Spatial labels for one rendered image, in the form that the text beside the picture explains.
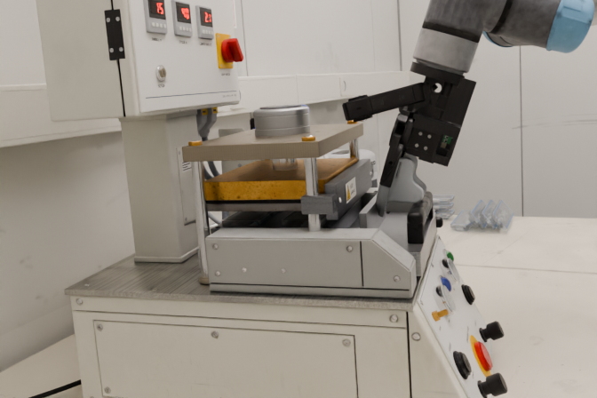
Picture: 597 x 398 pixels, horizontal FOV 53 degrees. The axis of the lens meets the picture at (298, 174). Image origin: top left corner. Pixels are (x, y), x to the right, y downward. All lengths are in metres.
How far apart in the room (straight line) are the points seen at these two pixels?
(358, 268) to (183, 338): 0.25
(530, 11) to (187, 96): 0.46
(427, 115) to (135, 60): 0.37
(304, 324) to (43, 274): 0.60
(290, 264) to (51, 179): 0.60
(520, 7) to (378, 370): 0.46
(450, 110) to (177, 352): 0.47
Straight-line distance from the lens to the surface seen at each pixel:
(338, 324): 0.73
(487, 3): 0.79
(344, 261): 0.70
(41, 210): 1.18
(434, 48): 0.78
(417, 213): 0.77
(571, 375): 0.97
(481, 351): 0.89
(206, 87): 0.94
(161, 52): 0.83
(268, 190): 0.77
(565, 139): 3.21
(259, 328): 0.76
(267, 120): 0.83
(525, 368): 0.97
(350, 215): 0.88
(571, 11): 0.82
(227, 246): 0.74
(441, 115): 0.80
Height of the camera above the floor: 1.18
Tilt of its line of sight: 8 degrees down
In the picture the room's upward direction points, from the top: 4 degrees counter-clockwise
